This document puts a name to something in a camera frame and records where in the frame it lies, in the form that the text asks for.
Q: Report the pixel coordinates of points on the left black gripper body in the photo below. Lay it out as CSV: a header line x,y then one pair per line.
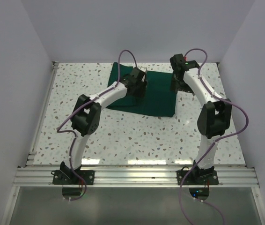
x,y
139,91

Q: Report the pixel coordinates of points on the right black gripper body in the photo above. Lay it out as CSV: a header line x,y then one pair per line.
x,y
177,84

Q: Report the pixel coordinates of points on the dark green surgical cloth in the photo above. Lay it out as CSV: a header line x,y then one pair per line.
x,y
159,100

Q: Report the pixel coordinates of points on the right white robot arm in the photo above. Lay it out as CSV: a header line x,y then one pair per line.
x,y
212,123

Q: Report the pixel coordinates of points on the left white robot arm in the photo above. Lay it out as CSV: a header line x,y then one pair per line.
x,y
85,118

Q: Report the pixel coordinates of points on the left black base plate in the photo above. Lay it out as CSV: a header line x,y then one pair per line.
x,y
60,179

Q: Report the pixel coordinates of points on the aluminium mounting rail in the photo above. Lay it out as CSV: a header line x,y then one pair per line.
x,y
138,176

